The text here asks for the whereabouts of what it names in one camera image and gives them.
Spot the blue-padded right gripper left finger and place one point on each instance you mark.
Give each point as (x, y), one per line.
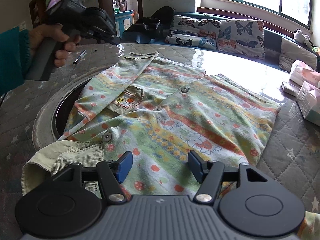
(111, 174)

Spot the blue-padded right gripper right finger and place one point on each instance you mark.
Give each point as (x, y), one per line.
(208, 174)

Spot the colourful patterned children's shirt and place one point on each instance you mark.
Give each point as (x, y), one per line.
(160, 110)

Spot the teal sleeve forearm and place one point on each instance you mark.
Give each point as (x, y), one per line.
(15, 58)

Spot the person's left hand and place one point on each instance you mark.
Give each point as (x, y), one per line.
(55, 32)

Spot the black pen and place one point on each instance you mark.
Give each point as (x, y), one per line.
(80, 57)

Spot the blue cabinet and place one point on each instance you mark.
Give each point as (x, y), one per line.
(123, 21)

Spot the round induction cooktop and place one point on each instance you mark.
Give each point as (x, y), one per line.
(65, 104)

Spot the black bag on sofa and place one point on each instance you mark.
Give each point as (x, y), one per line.
(147, 29)

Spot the blue sofa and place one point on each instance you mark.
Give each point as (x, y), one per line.
(273, 39)

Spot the small flat box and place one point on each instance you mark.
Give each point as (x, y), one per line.
(290, 88)

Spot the pink green tissue pack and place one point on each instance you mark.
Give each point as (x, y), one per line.
(308, 102)

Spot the pink tissue pack upper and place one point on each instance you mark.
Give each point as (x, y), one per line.
(301, 72)

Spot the butterfly cushion left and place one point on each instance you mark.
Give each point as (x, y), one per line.
(193, 32)

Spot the butterfly cushion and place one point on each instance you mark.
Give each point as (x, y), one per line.
(193, 32)
(244, 37)

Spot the butterfly cushion right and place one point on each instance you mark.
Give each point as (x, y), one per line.
(244, 37)

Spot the grey cushion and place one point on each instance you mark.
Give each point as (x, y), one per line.
(290, 52)

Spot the white plush toy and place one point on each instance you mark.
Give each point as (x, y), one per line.
(299, 37)

